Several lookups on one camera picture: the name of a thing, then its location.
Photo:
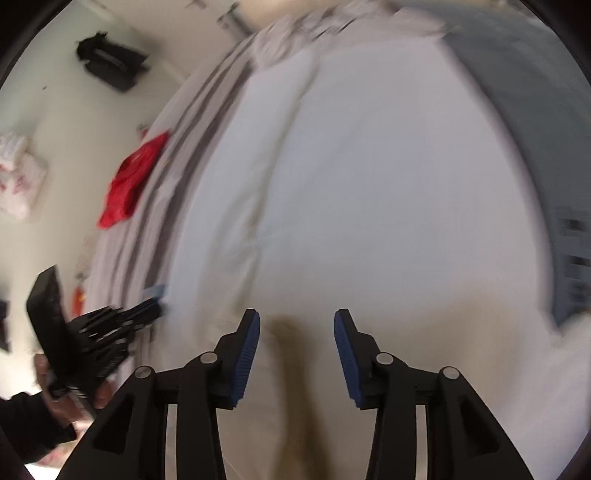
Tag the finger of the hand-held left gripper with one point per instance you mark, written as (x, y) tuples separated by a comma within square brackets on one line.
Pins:
[(115, 325)]

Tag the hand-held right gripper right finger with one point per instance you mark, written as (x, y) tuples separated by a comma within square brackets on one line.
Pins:
[(346, 360)]

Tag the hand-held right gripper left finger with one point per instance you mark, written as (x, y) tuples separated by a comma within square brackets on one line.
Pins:
[(247, 360)]

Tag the white shirt with beige collar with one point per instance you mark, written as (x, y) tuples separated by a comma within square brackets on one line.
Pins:
[(360, 221)]

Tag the person's left forearm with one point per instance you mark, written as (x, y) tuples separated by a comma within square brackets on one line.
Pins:
[(27, 424)]

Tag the person's left hand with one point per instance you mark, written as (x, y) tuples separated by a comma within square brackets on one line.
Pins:
[(53, 385)]

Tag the red fire extinguisher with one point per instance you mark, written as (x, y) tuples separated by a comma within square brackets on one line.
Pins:
[(77, 295)]

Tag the white red-printed plastic bag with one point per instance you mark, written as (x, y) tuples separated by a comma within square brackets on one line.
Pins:
[(23, 184)]

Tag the red garment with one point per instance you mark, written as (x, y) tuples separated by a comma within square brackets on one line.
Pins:
[(131, 180)]

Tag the white wrapped bundle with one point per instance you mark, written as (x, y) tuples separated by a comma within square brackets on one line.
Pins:
[(11, 145)]

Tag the grey striped bed sheet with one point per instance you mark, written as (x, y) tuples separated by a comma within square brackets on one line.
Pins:
[(184, 138)]

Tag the black bag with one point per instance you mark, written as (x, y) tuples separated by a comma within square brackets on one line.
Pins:
[(111, 60)]

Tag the blue quilt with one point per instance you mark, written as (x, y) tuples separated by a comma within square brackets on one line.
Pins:
[(531, 115)]

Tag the white shirt with striped collar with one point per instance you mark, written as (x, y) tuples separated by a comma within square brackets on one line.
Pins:
[(286, 44)]

